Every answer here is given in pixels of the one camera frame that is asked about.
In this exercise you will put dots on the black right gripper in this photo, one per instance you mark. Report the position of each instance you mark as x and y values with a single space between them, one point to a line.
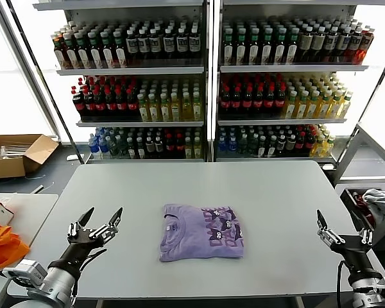
356 256

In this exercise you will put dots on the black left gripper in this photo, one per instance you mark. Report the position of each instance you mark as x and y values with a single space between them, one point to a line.
81 247

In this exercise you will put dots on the purple t-shirt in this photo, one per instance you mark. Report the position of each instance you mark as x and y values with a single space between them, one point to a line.
186 240

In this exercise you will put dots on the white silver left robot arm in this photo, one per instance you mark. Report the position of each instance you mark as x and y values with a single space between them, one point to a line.
57 282

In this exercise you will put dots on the dark storage bin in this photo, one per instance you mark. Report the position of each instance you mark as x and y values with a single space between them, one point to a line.
348 198

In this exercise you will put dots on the red white garment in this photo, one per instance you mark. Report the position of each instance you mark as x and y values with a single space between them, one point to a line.
360 199

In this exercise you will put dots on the white grey crumpled garment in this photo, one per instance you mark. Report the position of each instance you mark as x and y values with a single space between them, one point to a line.
379 201

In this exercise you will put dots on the white flat strip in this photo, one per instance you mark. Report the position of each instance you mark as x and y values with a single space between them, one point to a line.
38 189

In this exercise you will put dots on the small white flat object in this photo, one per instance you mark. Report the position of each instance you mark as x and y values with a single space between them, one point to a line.
328 167
73 158

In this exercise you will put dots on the blue water bottle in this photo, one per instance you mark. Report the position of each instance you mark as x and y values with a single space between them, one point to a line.
223 146
233 146
95 149
105 149

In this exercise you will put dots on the green tinted bottle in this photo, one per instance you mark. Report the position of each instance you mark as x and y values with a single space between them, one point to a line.
243 146
253 146
115 148

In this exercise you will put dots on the yellow juice bottle green cap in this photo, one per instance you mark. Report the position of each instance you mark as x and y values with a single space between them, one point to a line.
318 147
335 107
324 107
328 147
345 107
291 107
302 107
313 107

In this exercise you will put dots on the orange white carton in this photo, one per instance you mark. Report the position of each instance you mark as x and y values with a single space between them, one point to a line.
4 214

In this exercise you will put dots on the crumpled clear plastic wrap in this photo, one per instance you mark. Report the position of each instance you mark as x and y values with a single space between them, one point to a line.
5 201

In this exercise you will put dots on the orange cloth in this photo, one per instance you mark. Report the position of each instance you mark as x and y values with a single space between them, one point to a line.
4 250

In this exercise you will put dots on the dark bottle grey label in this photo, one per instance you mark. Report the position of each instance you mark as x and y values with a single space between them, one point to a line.
281 144
291 144
150 147
159 147

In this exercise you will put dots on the open cardboard box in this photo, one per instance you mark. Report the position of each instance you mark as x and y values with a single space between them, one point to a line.
7 167

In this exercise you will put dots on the grey metal shelf unit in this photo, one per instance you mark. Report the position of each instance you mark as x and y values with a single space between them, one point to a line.
132 71
293 68

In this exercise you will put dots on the dark bottle green white label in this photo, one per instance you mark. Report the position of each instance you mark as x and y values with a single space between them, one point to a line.
254 48
241 48
120 52
107 53
83 54
280 48
268 48
95 53
293 48
228 48
72 54

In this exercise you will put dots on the red tea bottle white cap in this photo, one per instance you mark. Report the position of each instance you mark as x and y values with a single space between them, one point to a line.
60 56
366 45

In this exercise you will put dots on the dark bottle white square label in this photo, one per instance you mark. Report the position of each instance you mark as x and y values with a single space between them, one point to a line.
343 42
132 45
331 42
144 44
155 44
182 43
169 43
194 42

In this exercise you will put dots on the red bottle blue label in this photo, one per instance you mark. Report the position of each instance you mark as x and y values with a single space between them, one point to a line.
354 43

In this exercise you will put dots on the dark bottle beige label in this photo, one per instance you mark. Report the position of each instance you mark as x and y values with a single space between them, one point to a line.
319 43
306 43

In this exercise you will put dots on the grey metal cart frame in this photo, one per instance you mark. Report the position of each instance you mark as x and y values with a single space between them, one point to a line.
366 180

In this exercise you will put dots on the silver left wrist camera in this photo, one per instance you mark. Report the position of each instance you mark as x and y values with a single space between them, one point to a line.
25 272

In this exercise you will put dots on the grey slanted frame post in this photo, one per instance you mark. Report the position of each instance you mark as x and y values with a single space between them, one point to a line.
29 66

